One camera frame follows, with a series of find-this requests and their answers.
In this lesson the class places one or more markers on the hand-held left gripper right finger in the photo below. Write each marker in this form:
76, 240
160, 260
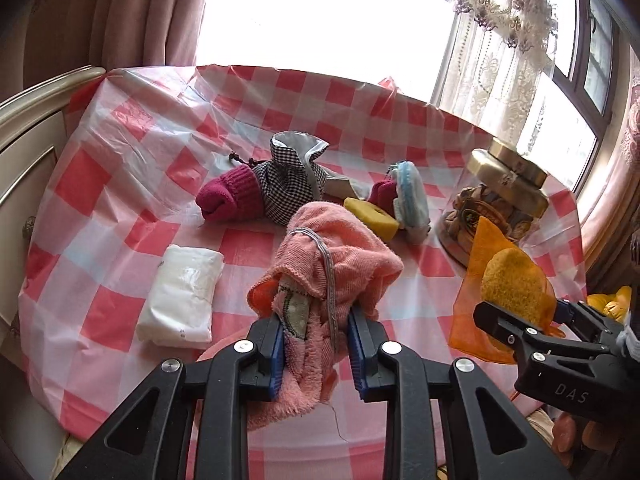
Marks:
357, 360

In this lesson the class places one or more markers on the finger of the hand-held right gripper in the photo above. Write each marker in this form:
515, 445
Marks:
505, 322
585, 320

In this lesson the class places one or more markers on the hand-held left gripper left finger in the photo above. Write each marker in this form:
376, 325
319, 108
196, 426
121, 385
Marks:
277, 365

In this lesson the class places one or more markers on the orange mesh bag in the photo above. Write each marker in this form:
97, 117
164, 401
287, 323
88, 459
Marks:
480, 245

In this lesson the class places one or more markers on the pink terry cloth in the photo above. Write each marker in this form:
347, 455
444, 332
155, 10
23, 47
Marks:
330, 245

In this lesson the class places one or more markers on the white tissue pack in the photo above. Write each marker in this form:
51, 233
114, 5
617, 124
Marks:
180, 295

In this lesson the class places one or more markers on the yellow sponge piece with hole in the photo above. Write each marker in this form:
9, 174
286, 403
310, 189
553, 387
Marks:
365, 210

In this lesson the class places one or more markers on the black white gingham pouch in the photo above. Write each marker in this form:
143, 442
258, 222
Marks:
285, 185

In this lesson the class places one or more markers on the person's right hand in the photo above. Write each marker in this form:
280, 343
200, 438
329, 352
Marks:
567, 432

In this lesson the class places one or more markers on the clear jar with gold lid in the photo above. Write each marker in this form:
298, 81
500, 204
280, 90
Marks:
505, 180

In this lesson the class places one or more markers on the pink floral curtain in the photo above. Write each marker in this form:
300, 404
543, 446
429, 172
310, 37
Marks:
625, 160

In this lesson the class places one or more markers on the white lace curtain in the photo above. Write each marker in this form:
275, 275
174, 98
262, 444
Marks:
495, 60

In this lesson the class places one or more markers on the pink white checkered tablecloth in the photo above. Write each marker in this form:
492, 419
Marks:
150, 125

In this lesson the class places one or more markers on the cream carved dresser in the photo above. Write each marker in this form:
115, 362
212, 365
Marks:
30, 135

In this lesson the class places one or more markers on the pink pleated curtain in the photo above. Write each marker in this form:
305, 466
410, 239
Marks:
125, 10

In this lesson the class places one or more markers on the dark window frame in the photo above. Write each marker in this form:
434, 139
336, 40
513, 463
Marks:
580, 50

